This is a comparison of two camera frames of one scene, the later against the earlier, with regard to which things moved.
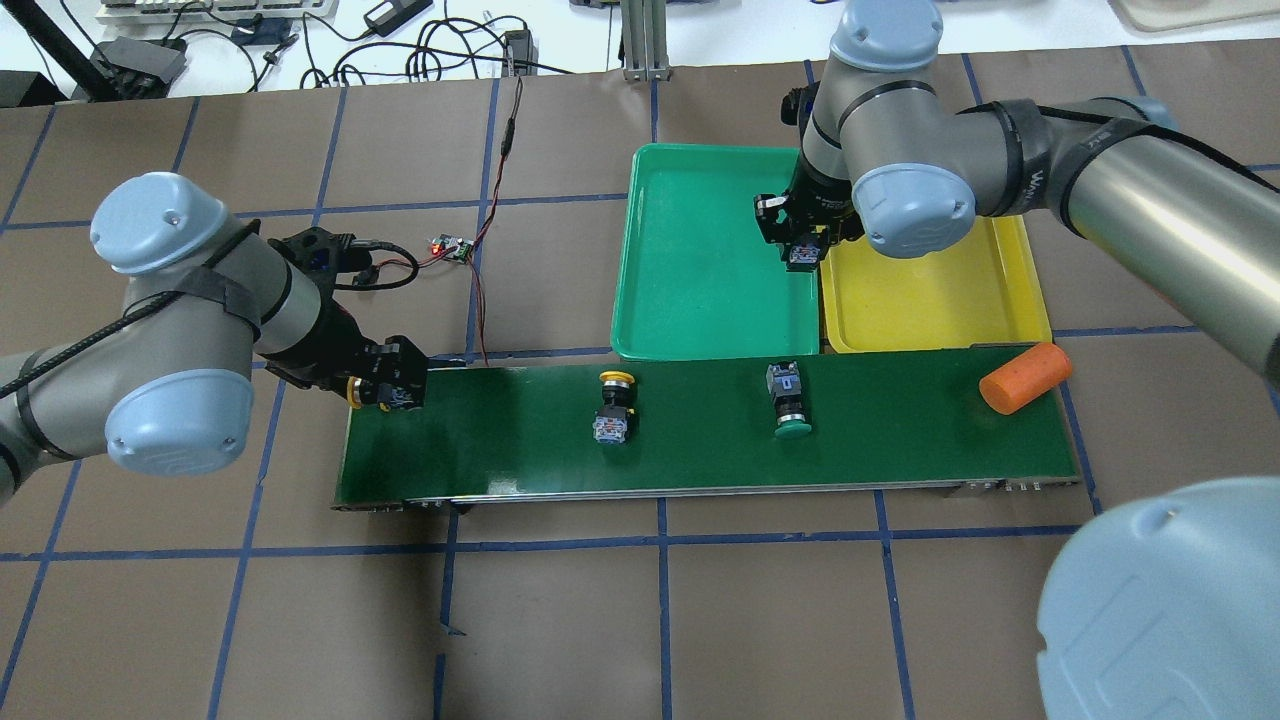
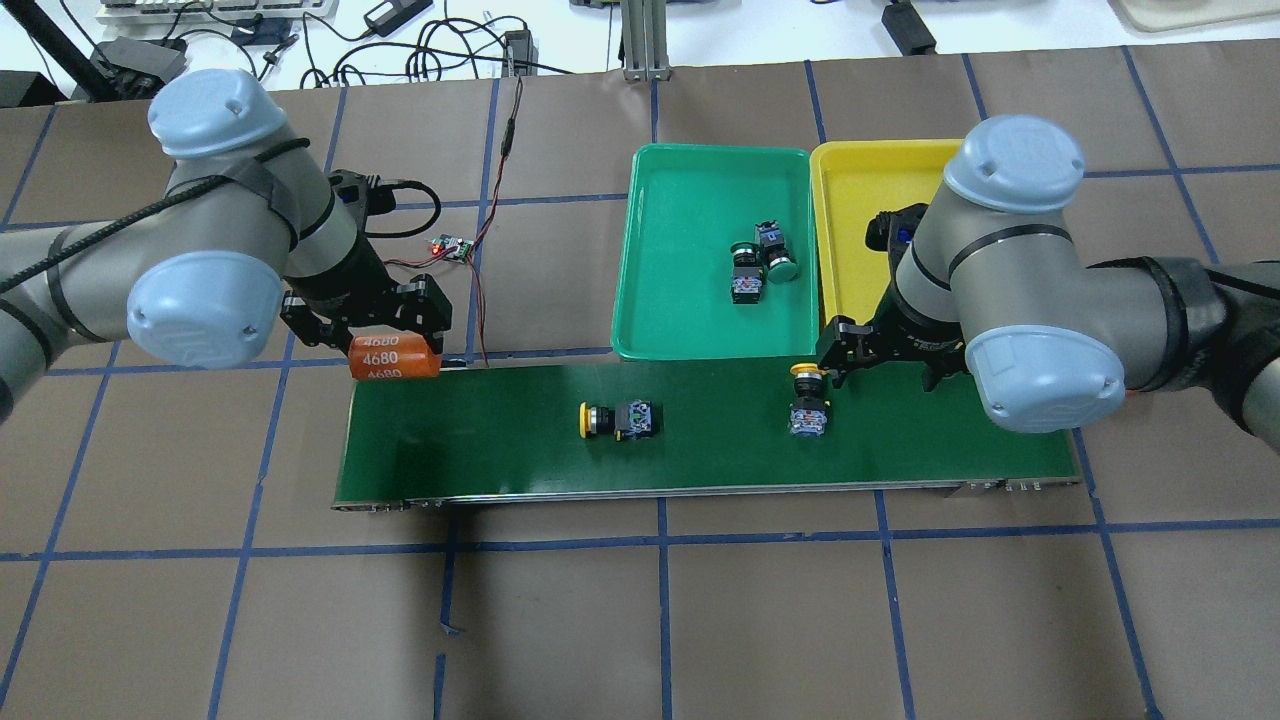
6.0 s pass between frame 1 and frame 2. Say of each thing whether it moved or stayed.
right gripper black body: moved
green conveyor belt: stayed
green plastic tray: stayed
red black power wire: stayed
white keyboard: stayed
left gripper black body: moved
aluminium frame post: stayed
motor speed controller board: stayed
